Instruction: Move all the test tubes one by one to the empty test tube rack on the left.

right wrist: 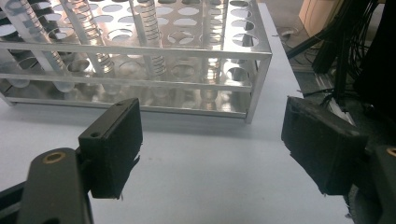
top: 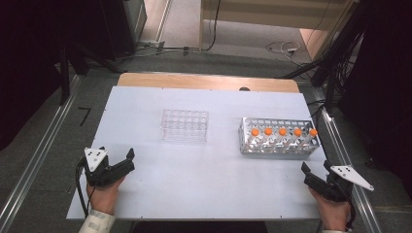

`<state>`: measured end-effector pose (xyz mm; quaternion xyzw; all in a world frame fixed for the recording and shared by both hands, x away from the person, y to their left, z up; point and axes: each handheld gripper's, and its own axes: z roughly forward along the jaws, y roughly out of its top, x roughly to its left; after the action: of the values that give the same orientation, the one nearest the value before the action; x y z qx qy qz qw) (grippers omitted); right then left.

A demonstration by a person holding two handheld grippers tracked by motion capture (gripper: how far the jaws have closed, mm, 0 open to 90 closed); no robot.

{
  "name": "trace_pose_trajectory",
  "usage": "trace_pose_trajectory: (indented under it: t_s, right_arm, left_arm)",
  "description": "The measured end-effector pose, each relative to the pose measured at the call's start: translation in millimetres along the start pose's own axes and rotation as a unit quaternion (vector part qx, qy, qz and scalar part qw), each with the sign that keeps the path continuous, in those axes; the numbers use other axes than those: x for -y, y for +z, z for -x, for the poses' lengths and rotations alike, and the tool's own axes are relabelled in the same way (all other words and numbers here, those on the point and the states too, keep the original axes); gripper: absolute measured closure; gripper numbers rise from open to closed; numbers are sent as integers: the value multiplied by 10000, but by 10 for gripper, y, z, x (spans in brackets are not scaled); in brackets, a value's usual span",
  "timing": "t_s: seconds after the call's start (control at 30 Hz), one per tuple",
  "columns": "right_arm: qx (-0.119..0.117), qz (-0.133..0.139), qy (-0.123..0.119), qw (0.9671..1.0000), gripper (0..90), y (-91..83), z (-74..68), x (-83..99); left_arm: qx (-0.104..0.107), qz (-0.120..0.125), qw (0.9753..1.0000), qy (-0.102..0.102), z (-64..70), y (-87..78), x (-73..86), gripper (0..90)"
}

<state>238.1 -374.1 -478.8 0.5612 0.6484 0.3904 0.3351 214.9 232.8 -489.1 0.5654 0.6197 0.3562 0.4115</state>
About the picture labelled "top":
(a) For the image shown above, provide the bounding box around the aluminium floor rail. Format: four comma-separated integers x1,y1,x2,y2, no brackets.
312,86,384,233
0,74,82,233

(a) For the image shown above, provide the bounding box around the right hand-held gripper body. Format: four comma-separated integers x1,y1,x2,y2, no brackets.
304,165,375,204

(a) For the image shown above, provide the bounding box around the white floor cable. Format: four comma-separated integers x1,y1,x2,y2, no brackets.
265,40,303,66

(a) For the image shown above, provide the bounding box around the hand-held gripper cable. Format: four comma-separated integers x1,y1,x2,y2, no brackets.
75,158,95,218
344,193,358,231

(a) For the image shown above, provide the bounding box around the person's right hand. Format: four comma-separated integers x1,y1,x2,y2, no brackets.
309,187,352,232

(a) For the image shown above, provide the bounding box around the grey floor cable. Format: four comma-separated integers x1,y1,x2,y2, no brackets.
122,39,202,62

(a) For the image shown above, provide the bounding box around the orange-capped test tube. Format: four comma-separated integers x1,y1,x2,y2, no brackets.
248,127,260,149
261,127,274,149
291,127,303,150
305,128,319,150
275,127,288,149

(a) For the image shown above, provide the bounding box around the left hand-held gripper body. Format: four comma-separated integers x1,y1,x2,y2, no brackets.
85,147,126,187

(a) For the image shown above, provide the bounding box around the wooden table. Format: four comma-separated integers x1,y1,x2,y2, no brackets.
116,72,300,94

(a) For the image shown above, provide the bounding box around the left hand-held gripper cable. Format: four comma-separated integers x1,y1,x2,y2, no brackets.
75,158,95,218

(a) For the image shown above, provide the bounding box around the white board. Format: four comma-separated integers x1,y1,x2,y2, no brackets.
66,85,348,221

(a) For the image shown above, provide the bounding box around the right hand-held gripper cable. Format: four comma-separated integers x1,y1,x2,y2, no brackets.
344,193,358,231

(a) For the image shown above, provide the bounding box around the hanging black cable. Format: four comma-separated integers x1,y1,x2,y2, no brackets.
200,0,223,52

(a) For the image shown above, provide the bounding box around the person's left hand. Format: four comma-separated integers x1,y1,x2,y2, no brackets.
86,177,126,216

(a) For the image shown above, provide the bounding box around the bundle of black cables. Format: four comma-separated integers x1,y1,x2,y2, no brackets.
333,30,362,98

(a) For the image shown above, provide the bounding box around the clear plastic tube rack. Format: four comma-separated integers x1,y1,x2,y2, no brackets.
160,109,210,144

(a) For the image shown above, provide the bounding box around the perforated metal tube rack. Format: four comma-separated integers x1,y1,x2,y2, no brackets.
238,116,322,160

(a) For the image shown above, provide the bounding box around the light wooden furniture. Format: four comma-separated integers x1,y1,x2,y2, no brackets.
198,0,358,61

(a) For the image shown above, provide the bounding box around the black cabinet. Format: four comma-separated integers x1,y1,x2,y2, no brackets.
100,0,149,61

